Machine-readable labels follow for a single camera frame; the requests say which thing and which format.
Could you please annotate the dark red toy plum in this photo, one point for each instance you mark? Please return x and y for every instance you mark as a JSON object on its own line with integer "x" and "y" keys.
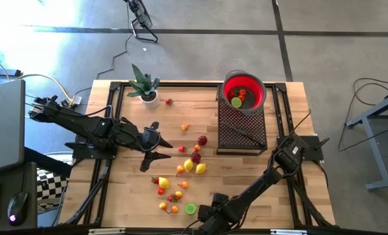
{"x": 202, "y": 140}

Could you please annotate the black computer mouse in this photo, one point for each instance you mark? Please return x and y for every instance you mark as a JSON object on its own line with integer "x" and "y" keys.
{"x": 17, "y": 209}

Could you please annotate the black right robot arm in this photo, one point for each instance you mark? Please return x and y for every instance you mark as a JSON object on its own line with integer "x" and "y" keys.
{"x": 259, "y": 186}

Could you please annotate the silver aluminium bar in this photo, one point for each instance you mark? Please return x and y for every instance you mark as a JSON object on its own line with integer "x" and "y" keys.
{"x": 107, "y": 231}
{"x": 288, "y": 232}

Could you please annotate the brown wooden bowl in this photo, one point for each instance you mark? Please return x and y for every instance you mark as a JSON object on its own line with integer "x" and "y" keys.
{"x": 174, "y": 209}

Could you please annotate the orange yellow toy peach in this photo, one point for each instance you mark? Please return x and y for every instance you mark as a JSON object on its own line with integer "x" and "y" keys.
{"x": 180, "y": 169}
{"x": 163, "y": 206}

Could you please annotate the grey metal table frame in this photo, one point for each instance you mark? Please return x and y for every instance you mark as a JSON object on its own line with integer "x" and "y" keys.
{"x": 375, "y": 151}

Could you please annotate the white plant pot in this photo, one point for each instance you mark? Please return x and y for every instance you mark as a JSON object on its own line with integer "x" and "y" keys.
{"x": 150, "y": 102}

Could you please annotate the black perforated metal stand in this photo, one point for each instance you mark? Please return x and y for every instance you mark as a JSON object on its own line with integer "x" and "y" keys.
{"x": 242, "y": 134}

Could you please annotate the red toy strawberry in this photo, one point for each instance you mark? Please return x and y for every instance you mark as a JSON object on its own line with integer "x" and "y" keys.
{"x": 182, "y": 149}
{"x": 171, "y": 198}
{"x": 168, "y": 101}
{"x": 155, "y": 179}
{"x": 231, "y": 94}

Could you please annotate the green snake plant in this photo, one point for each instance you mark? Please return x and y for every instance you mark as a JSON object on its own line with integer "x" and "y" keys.
{"x": 144, "y": 83}

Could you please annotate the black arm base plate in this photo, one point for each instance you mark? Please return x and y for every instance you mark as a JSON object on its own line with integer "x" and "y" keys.
{"x": 312, "y": 147}
{"x": 79, "y": 150}

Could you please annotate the red apple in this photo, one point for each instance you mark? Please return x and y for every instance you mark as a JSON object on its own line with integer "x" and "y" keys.
{"x": 196, "y": 157}

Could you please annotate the red toy tomato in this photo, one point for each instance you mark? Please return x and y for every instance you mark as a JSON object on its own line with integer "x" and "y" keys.
{"x": 160, "y": 191}

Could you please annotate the red orange toy fruit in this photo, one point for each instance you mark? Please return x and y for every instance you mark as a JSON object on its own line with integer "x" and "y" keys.
{"x": 197, "y": 147}

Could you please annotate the grey flat monitor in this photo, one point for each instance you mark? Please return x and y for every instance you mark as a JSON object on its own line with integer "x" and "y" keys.
{"x": 3, "y": 127}

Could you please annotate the red collapsible colander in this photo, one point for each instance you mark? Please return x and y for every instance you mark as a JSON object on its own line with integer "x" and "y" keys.
{"x": 259, "y": 88}

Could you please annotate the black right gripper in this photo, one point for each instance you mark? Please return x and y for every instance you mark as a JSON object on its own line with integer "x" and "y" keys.
{"x": 213, "y": 218}

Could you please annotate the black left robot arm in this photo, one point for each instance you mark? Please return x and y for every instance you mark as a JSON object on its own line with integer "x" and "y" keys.
{"x": 83, "y": 124}

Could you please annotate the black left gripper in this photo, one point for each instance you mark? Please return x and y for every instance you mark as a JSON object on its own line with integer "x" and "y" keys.
{"x": 144, "y": 138}

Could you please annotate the black floor fan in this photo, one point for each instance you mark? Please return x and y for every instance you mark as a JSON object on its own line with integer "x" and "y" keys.
{"x": 141, "y": 14}

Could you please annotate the black white checkerboard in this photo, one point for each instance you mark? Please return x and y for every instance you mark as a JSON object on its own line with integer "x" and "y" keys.
{"x": 50, "y": 187}

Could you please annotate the dark grey desk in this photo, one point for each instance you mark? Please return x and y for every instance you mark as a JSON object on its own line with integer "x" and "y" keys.
{"x": 4, "y": 179}

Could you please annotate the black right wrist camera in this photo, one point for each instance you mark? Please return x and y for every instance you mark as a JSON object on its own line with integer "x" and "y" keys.
{"x": 220, "y": 199}

